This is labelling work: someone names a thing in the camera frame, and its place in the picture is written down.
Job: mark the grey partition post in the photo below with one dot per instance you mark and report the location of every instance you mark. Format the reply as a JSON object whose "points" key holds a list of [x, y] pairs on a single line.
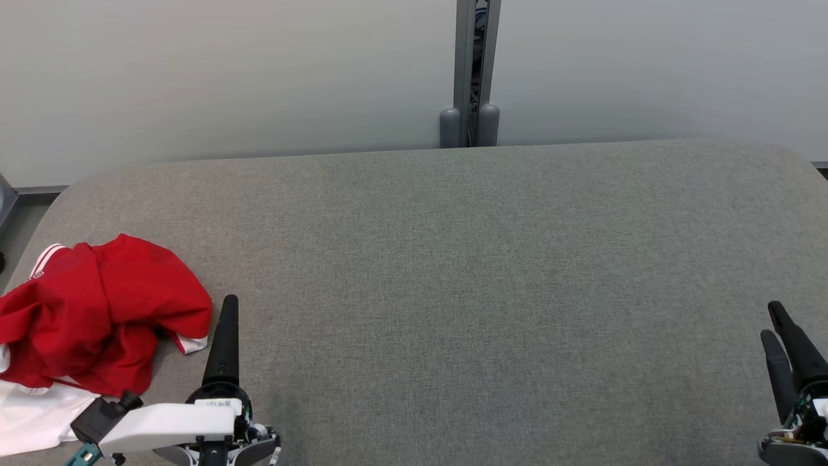
{"points": [[463, 65], [490, 123]]}

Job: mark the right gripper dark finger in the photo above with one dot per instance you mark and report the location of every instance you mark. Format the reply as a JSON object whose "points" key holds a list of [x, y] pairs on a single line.
{"points": [[802, 356], [779, 375]]}

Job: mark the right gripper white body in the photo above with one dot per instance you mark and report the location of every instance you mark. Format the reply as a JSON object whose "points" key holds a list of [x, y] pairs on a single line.
{"points": [[812, 411]]}

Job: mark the left black wrist camera box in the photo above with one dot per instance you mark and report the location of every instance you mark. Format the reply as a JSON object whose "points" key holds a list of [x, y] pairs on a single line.
{"points": [[97, 417]]}

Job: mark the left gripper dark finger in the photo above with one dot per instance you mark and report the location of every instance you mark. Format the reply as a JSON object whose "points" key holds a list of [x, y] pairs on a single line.
{"points": [[223, 343]]}

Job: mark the red jersey with white sleeves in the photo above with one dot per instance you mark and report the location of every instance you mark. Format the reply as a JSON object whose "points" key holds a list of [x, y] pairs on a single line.
{"points": [[39, 414]]}

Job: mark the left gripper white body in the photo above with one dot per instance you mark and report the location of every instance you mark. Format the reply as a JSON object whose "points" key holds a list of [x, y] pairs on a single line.
{"points": [[168, 424]]}

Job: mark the grey metal stand leg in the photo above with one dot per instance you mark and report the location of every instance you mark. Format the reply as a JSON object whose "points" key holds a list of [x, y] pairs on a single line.
{"points": [[5, 200]]}

